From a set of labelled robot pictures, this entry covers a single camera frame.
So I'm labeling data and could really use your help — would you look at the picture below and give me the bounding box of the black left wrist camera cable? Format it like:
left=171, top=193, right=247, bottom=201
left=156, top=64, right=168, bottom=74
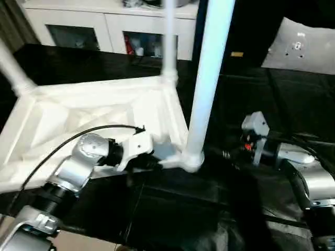
left=4, top=124, right=147, bottom=218

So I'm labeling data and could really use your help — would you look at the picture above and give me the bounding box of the white plastic table leg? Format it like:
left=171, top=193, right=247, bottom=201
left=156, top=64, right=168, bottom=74
left=160, top=0, right=181, bottom=85
left=182, top=0, right=237, bottom=174
left=0, top=38, right=37, bottom=97

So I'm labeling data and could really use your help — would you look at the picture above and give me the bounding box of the black tangled clutter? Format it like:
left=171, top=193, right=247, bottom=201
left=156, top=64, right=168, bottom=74
left=122, top=0, right=145, bottom=8

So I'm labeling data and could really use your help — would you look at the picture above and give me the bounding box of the white glass-door cabinet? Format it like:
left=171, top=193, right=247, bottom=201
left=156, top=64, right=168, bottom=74
left=23, top=0, right=200, bottom=61

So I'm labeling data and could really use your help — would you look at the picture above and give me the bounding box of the white plastic table top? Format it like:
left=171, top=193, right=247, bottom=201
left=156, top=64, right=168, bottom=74
left=0, top=75, right=207, bottom=195

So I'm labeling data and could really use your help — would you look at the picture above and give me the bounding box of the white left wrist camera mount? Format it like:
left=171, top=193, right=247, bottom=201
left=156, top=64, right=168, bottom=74
left=117, top=129, right=154, bottom=174

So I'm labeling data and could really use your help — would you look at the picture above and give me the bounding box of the white curved plastic panel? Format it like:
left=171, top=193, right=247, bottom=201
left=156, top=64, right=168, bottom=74
left=261, top=16, right=335, bottom=76

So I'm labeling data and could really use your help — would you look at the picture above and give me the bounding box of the grey rounded device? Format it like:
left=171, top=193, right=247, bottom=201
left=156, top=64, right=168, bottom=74
left=144, top=0, right=197, bottom=6

